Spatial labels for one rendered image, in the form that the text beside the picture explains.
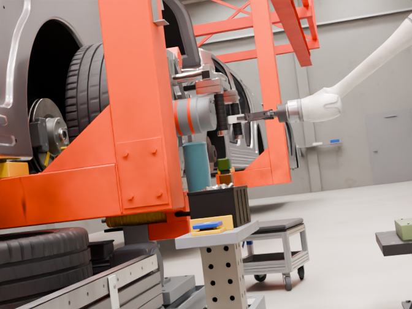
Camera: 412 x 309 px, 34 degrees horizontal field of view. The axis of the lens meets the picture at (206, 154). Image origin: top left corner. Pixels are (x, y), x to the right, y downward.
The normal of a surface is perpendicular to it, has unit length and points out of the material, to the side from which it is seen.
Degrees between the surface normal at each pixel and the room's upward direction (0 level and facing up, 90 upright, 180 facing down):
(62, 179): 90
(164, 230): 90
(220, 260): 90
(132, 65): 90
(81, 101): 78
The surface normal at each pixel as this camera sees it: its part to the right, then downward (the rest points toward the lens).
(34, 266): 0.72, -0.12
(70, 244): 0.93, -0.13
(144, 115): -0.21, -0.02
